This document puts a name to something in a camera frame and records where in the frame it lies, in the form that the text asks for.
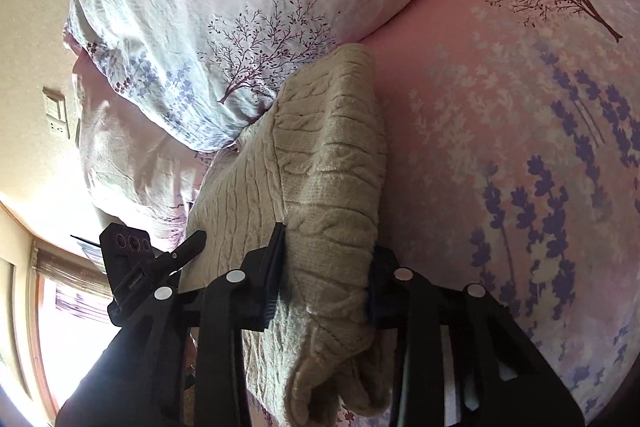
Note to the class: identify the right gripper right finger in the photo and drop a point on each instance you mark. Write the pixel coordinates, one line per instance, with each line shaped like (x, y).
(460, 359)

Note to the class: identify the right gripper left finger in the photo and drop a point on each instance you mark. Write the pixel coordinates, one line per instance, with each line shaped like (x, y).
(176, 342)

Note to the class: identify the beige cable-knit sweater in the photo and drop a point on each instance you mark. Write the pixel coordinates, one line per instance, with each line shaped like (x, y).
(316, 163)

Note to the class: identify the window with blinds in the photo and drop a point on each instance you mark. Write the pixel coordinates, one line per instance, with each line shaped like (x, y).
(53, 322)

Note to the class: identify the pale floral top pillow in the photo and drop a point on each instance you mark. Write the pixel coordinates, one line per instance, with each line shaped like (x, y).
(134, 170)

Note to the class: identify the pink floral bed sheet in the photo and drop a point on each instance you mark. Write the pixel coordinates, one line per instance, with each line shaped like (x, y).
(512, 160)

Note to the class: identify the wall light switch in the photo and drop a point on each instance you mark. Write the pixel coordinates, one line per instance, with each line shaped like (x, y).
(55, 111)

